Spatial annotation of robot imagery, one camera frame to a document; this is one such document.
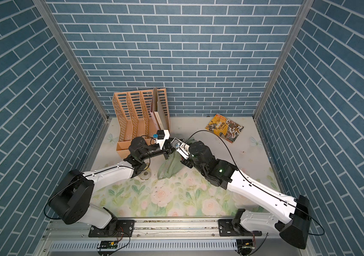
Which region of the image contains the green fabric bag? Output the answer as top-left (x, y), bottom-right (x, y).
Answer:
top-left (157, 138), bottom-right (186, 180)

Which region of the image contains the white red toy decoration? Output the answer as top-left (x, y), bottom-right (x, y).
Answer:
top-left (138, 169), bottom-right (152, 180)

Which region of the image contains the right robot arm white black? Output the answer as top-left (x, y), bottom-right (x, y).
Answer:
top-left (172, 139), bottom-right (315, 249)

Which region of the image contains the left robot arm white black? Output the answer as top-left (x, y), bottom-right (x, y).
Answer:
top-left (47, 136), bottom-right (175, 229)

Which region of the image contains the orange illustrated comic book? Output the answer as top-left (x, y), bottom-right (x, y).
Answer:
top-left (205, 114), bottom-right (244, 143)

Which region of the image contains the floral table mat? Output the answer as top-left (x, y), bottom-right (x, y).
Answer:
top-left (91, 117), bottom-right (280, 218)

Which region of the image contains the small connector module right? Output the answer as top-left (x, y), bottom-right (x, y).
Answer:
top-left (236, 239), bottom-right (255, 256)

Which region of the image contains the green circuit board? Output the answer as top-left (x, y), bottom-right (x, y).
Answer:
top-left (97, 241), bottom-right (118, 250)

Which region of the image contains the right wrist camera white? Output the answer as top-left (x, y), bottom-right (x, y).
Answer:
top-left (171, 138), bottom-right (190, 160)

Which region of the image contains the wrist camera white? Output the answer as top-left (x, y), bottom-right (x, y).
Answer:
top-left (154, 130), bottom-right (170, 150)
top-left (171, 138), bottom-right (190, 160)

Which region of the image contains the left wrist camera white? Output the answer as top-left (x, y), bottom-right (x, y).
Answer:
top-left (154, 130), bottom-right (170, 150)

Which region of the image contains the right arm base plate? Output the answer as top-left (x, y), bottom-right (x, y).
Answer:
top-left (218, 209), bottom-right (263, 237)

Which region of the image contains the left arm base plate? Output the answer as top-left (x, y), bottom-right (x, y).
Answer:
top-left (89, 208), bottom-right (135, 238)

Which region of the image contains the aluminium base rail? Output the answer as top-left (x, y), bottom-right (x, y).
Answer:
top-left (44, 213), bottom-right (280, 241)

